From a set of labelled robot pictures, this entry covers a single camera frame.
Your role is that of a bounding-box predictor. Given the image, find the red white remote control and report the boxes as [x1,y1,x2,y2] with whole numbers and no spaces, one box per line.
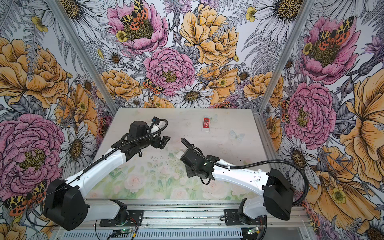
[202,118,211,132]

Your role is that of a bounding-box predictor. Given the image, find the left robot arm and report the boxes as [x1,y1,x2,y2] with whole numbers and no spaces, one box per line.
[43,117,171,231]

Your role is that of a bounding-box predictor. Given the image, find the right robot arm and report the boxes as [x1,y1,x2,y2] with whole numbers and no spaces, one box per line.
[177,150,294,225]

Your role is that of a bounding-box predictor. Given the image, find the right circuit board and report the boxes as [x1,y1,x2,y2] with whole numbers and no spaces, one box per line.
[247,227,260,235]

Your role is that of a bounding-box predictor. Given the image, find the circuit board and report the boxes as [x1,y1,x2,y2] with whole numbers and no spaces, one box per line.
[113,229,135,236]
[247,227,260,235]

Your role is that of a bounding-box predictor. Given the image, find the left circuit board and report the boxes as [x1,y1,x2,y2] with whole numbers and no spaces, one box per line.
[113,229,135,236]

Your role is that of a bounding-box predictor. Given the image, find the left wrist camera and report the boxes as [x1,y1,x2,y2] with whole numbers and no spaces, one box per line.
[150,117,163,140]

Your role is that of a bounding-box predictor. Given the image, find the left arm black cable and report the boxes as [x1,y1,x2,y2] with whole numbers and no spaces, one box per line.
[25,118,169,227]

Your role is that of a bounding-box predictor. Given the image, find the aluminium frame rail front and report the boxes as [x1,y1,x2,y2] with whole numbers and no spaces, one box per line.
[56,200,310,230]

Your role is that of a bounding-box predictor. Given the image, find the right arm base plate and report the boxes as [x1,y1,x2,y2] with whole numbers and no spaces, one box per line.
[220,209,265,226]

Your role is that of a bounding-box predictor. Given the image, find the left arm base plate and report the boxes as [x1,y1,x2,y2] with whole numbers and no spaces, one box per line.
[99,210,144,227]

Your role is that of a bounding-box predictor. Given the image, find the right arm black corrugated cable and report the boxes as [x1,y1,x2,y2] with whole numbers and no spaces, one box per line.
[180,137,310,208]

